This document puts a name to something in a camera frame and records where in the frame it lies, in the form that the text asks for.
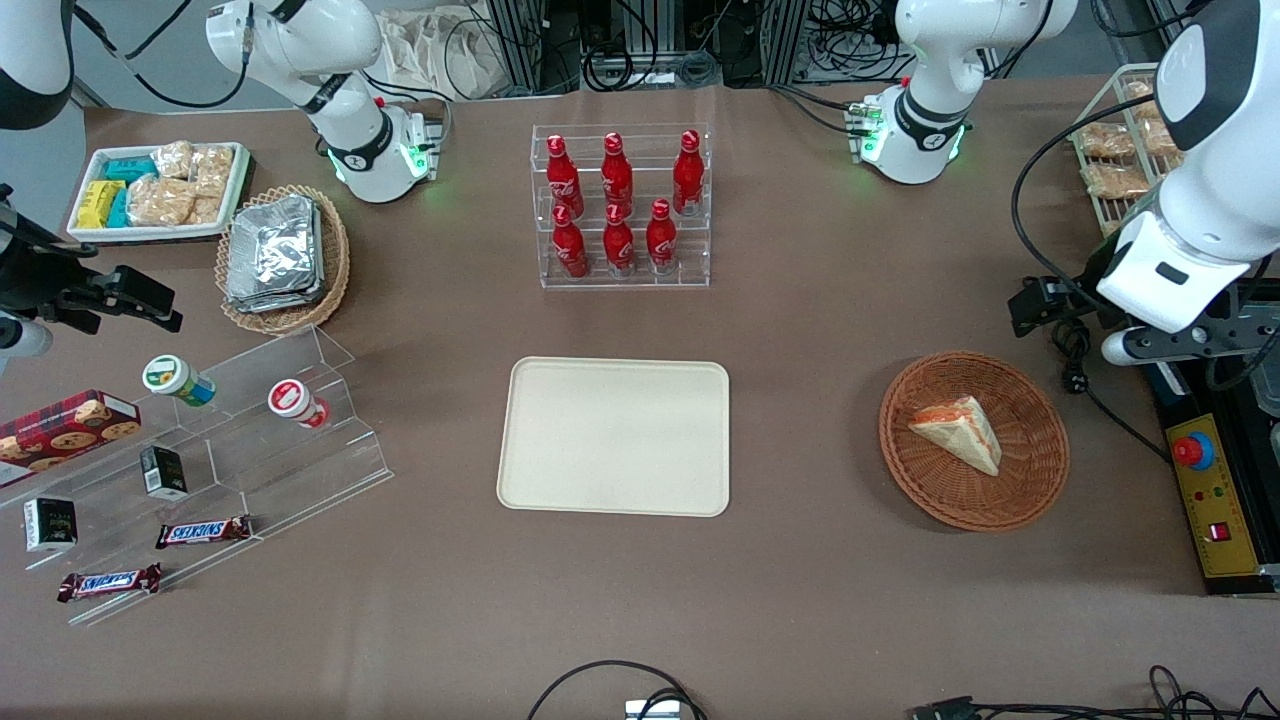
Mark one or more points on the white cloth bag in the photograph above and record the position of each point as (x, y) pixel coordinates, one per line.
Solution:
(440, 55)

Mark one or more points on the black side cart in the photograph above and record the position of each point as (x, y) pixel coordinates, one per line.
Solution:
(1170, 390)

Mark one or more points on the oval light wicker basket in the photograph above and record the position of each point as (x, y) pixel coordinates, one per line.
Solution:
(335, 265)

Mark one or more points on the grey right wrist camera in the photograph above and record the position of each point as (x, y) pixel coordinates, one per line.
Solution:
(25, 338)

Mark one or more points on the beige plastic tray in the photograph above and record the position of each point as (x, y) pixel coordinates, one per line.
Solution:
(612, 437)

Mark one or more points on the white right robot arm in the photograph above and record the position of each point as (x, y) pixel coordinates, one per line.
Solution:
(300, 40)

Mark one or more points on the white rectangular snack tray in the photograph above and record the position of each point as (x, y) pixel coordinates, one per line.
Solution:
(150, 235)

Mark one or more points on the clear bag of crackers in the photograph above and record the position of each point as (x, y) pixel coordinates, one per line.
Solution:
(172, 160)
(209, 210)
(212, 168)
(160, 202)

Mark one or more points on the round brown wicker basket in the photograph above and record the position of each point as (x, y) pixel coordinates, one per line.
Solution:
(1030, 470)

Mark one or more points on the clear plastic container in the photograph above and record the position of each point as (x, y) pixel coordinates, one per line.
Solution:
(1270, 395)

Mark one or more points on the red tartan cookie box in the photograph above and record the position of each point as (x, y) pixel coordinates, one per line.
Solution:
(60, 430)

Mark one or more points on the small white device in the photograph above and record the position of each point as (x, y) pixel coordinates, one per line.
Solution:
(652, 710)

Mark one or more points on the red lid yogurt cup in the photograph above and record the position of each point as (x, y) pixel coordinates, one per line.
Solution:
(292, 400)

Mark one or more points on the triangle sandwich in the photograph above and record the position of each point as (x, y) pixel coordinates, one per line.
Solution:
(960, 432)

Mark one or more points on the clear acrylic bottle rack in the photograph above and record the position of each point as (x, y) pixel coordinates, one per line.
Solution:
(640, 283)

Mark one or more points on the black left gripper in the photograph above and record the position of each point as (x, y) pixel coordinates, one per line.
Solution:
(1087, 288)

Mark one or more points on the silver foil packet stack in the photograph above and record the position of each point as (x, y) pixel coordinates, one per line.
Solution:
(272, 255)

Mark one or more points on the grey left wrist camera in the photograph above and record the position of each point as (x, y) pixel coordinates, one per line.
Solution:
(1125, 347)

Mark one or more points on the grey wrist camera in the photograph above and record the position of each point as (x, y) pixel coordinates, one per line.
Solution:
(1125, 347)
(25, 338)

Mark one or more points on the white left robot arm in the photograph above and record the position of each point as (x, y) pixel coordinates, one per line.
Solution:
(930, 60)

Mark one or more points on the red cola bottle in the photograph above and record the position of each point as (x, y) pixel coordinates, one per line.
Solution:
(617, 178)
(569, 248)
(661, 242)
(563, 180)
(687, 176)
(618, 245)

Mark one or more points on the yellow emergency stop box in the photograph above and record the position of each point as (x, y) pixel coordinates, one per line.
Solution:
(1215, 500)

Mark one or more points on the teal snack pack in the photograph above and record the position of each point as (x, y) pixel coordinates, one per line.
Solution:
(120, 208)
(130, 168)

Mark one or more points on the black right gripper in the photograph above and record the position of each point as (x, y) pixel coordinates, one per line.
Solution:
(38, 283)

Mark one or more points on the Snickers chocolate bar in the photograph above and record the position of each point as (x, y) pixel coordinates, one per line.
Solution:
(203, 532)
(108, 583)

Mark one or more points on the small black carton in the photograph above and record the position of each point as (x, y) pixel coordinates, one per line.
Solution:
(163, 472)
(50, 524)

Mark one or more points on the yellow snack pack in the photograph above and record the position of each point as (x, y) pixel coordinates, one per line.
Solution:
(98, 204)

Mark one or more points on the green lid yogurt cup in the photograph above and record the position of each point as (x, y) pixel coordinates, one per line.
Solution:
(172, 377)

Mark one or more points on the wrapped bread packet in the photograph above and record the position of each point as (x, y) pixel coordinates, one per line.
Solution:
(1105, 141)
(1142, 92)
(1115, 181)
(1158, 137)

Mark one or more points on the clear acrylic stepped shelf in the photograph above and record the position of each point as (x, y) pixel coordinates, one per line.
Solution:
(290, 480)

